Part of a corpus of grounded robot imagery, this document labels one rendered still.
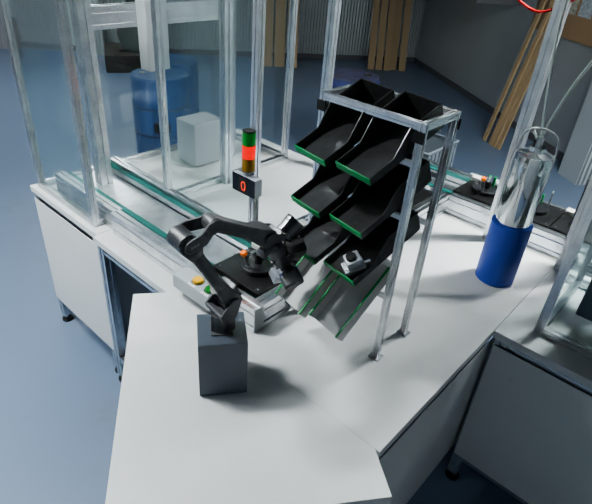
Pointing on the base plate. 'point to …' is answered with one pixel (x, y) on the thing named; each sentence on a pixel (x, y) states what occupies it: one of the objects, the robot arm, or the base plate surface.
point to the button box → (182, 279)
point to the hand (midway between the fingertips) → (286, 266)
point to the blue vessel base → (501, 254)
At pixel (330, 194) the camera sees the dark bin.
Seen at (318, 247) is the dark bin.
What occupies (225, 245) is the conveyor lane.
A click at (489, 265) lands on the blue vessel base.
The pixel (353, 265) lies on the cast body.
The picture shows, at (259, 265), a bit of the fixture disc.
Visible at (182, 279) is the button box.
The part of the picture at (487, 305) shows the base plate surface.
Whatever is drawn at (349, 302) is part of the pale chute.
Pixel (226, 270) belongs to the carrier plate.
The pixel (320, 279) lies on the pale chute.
